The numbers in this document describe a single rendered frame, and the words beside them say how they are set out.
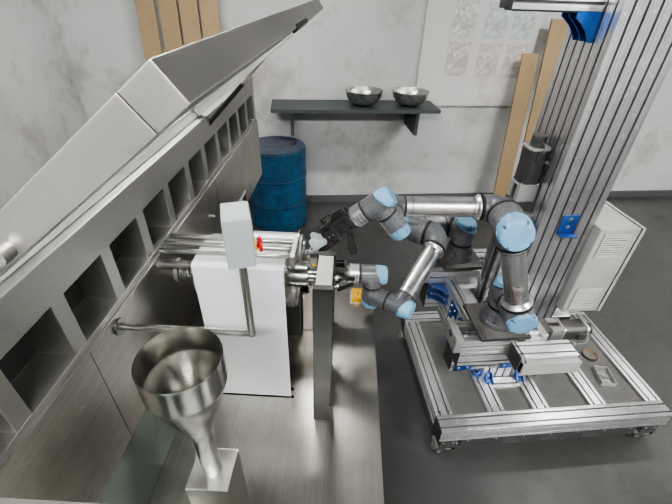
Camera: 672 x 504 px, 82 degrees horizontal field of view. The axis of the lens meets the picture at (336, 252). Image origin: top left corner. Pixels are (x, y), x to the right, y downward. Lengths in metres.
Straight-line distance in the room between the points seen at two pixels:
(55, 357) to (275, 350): 0.57
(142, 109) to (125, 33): 3.93
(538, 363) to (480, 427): 0.51
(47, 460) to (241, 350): 0.55
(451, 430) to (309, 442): 1.05
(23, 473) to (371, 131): 3.82
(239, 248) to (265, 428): 0.76
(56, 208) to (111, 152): 0.07
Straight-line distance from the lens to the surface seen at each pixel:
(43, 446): 0.86
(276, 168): 3.52
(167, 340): 0.76
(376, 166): 4.32
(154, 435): 1.24
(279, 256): 1.00
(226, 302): 1.10
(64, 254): 0.82
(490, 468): 2.42
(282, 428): 1.32
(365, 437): 1.31
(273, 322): 1.12
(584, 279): 2.08
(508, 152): 4.45
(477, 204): 1.47
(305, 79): 3.98
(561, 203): 1.81
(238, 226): 0.66
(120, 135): 0.27
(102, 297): 0.98
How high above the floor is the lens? 2.03
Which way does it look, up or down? 35 degrees down
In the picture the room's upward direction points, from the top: 2 degrees clockwise
